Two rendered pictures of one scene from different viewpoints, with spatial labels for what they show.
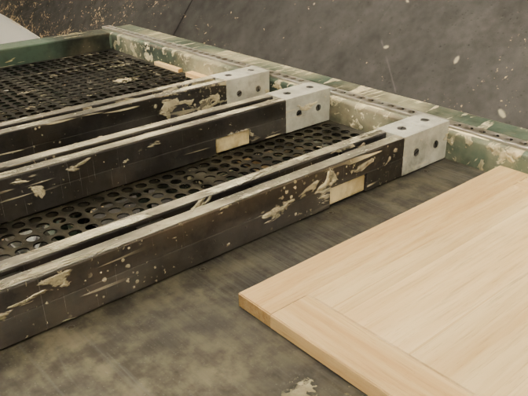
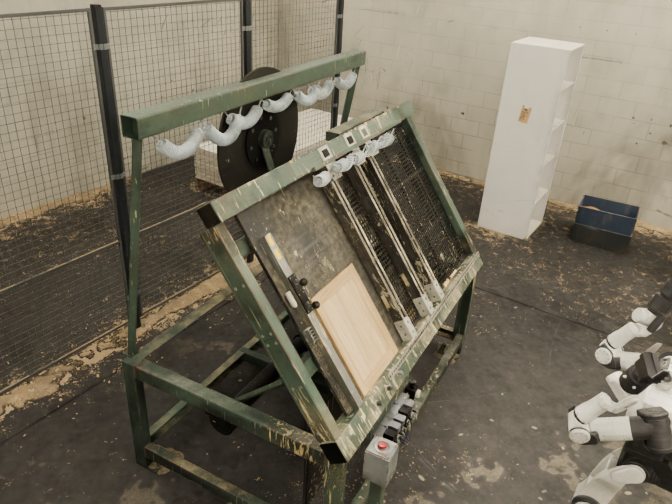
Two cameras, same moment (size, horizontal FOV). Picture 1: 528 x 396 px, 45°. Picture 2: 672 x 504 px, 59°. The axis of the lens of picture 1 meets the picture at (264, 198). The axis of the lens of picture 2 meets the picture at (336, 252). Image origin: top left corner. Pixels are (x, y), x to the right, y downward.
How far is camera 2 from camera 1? 2.52 m
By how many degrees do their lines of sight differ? 27
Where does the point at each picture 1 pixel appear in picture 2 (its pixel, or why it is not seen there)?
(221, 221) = (369, 262)
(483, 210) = (379, 332)
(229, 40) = (514, 329)
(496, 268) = (360, 321)
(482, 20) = (513, 431)
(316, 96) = (426, 309)
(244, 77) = (436, 290)
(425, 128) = (408, 328)
